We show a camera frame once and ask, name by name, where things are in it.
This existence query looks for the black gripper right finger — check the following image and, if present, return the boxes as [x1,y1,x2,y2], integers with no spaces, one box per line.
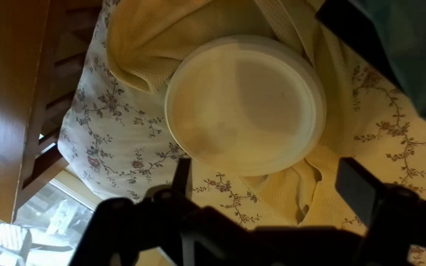
[334,157,426,266]

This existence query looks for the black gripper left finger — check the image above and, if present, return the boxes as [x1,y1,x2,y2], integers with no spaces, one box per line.
[69,157,199,266]

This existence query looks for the white round plate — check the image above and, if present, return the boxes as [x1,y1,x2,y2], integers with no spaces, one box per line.
[164,34,328,177]

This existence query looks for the floral bed sheet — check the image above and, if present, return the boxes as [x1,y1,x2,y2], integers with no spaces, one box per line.
[56,0,426,266]

